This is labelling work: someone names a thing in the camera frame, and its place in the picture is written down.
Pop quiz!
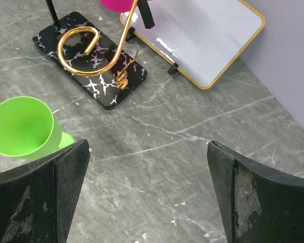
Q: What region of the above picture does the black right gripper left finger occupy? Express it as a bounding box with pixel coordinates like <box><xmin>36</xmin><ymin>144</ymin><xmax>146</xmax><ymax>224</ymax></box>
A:
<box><xmin>0</xmin><ymin>139</ymin><xmax>90</xmax><ymax>242</ymax></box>

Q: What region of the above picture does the gold framed mirror tray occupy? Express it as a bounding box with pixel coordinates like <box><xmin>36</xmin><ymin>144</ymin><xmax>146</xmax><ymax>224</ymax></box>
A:
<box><xmin>130</xmin><ymin>0</ymin><xmax>265</xmax><ymax>90</ymax></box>

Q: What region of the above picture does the green plastic wine glass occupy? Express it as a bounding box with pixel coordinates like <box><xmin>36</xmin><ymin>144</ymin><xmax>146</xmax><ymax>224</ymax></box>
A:
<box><xmin>0</xmin><ymin>96</ymin><xmax>75</xmax><ymax>160</ymax></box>

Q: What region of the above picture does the pink plastic wine glass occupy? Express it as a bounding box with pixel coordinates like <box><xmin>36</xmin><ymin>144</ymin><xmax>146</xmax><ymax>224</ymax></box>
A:
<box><xmin>100</xmin><ymin>0</ymin><xmax>133</xmax><ymax>13</ymax></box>

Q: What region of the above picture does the gold wire wine glass rack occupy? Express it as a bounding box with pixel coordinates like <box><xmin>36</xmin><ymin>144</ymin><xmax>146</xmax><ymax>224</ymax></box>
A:
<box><xmin>32</xmin><ymin>1</ymin><xmax>155</xmax><ymax>110</ymax></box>

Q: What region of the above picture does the clear tumbler glass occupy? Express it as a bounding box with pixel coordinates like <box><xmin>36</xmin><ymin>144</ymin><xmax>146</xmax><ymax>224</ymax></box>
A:
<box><xmin>131</xmin><ymin>227</ymin><xmax>165</xmax><ymax>243</ymax></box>

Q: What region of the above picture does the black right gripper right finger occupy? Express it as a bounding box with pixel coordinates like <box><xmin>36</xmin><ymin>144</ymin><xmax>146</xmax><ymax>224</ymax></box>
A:
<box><xmin>207</xmin><ymin>141</ymin><xmax>304</xmax><ymax>242</ymax></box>

